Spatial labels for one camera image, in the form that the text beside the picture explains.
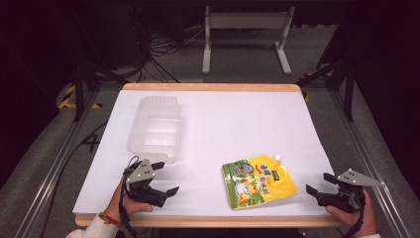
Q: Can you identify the clear plastic container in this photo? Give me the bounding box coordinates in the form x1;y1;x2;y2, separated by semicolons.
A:
127;95;183;165

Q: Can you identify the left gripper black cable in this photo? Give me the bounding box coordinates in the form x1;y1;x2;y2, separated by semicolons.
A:
118;156;141;238

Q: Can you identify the aluminium floor rail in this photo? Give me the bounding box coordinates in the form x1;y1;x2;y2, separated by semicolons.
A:
329;88;414;238
13;89;101;238

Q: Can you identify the long black floor cable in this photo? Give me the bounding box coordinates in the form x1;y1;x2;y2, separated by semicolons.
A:
40;120;110;238

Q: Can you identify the black tripod stand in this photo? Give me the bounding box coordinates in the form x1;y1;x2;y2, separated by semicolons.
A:
295;59;357;122
71;59;131;123

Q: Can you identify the yellow black hazard tape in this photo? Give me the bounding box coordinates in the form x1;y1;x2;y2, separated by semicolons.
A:
300;71;312;103
57;84;102;110

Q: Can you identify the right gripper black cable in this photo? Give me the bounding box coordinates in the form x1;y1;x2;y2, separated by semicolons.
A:
342;187;368;238

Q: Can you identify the black tape cross mark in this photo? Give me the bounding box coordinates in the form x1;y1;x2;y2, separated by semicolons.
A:
81;133;101;154

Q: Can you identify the bundle of black floor cables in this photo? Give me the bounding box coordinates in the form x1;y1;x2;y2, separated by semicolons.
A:
131;19;206;83

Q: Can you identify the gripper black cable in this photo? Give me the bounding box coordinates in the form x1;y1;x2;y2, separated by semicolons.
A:
118;156;141;238
342;187;368;238

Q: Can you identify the person's left hand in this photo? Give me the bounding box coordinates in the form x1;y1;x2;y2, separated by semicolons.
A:
104;181;154;223

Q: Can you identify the red bracelet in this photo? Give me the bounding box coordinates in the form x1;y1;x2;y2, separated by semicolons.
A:
98;211;123;228

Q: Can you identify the white metal stand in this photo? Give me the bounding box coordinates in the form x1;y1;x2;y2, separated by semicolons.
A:
201;5;296;75

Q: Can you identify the white table sheet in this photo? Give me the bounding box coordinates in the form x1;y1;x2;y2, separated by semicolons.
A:
71;89;339;218

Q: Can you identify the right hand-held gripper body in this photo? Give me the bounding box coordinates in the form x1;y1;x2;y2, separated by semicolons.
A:
315;169;386;214

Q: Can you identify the person's right hand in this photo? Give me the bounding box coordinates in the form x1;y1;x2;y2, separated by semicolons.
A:
325;188;378;238

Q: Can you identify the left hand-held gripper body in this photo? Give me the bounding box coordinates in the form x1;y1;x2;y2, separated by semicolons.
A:
124;159;169;208

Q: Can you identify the yellow spouted pouch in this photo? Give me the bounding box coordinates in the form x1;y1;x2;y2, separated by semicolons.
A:
221;154;300;211

